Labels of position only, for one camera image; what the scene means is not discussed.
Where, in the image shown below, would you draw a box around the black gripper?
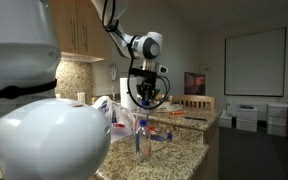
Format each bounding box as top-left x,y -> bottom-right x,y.
129,68 -> 159,102

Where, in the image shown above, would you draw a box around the white plastic bag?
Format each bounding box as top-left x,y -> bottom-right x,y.
92,95 -> 137,143

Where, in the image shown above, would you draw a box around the white bowl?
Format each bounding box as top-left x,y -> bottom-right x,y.
157,99 -> 172,109

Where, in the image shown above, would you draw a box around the white paper towel roll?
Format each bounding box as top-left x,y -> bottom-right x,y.
119,77 -> 140,111

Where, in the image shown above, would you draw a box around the white paper sheet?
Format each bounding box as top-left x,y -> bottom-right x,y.
166,103 -> 185,112

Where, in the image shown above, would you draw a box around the orange marker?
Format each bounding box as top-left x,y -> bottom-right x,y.
168,110 -> 187,116

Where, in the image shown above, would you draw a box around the wooden chair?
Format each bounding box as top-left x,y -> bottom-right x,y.
169,94 -> 216,111

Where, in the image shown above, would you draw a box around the dark reddish framed picture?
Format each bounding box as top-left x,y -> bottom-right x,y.
183,71 -> 207,96

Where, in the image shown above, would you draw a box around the thin black flat object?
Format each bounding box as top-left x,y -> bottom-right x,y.
183,115 -> 208,122

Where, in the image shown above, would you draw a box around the white printer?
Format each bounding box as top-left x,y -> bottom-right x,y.
235,103 -> 259,133

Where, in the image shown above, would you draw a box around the white projector screen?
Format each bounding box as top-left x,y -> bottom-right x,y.
223,26 -> 288,98

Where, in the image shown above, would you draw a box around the white drawer unit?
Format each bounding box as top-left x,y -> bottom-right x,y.
266,101 -> 288,137

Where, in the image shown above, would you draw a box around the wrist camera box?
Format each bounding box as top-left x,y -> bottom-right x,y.
155,65 -> 169,74

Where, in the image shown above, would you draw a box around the white wall phone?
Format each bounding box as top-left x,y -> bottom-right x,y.
109,63 -> 119,98

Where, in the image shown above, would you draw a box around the white wall outlet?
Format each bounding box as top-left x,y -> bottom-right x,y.
77,92 -> 86,104

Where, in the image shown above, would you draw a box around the wooden wall cabinets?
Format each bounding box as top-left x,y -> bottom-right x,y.
48,0 -> 113,63

